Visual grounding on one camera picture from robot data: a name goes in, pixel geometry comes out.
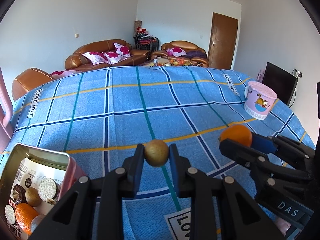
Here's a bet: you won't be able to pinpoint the pink electric kettle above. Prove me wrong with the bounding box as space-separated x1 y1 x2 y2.
0 70 13 153

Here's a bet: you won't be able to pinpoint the brown wooden door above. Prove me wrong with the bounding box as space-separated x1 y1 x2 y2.
208 12 239 70

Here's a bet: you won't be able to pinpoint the floral pillow on sofa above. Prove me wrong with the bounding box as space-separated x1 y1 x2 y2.
83 43 131 65

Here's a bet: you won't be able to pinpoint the pink metal tin box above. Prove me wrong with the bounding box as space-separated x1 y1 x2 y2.
0 143 87 240

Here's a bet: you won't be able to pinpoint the pink cartoon mug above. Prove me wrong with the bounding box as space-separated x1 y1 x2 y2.
244 81 278 120

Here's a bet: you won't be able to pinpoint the cut mangosteen half white flesh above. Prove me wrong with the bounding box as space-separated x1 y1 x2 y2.
38 178 59 203

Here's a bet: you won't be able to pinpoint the small yellow-brown fruit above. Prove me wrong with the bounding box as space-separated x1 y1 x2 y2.
144 139 169 167

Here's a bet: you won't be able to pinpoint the stacked dark chairs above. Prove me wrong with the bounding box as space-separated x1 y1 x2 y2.
133 27 159 52

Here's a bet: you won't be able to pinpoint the black television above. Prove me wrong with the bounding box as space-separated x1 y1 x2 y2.
262 62 298 106

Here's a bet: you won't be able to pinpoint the floral pillow on armchair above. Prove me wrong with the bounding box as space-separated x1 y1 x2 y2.
166 47 187 57

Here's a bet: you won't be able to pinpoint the purple round fruit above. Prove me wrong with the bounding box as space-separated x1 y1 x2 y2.
30 215 45 233

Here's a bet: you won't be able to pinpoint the cut mangosteen in tin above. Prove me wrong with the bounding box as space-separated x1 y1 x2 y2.
4 204 16 225

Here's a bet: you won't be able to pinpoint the brown leather armchair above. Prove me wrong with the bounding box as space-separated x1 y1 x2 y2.
151 40 209 67

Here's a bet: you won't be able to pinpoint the small brown fruit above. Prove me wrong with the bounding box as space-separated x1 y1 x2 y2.
25 187 42 207

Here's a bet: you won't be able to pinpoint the coffee table with fruits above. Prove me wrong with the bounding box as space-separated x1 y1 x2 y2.
142 57 206 67

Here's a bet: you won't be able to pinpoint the long brown leather sofa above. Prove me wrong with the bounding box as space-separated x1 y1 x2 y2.
65 39 151 72

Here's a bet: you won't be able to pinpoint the orange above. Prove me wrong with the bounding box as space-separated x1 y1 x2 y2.
15 203 39 235
219 125 253 147

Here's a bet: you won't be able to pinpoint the right hand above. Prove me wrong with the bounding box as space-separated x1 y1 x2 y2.
275 217 301 239

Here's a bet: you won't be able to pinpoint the blue plaid tablecloth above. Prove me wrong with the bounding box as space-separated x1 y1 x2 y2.
1 66 317 239

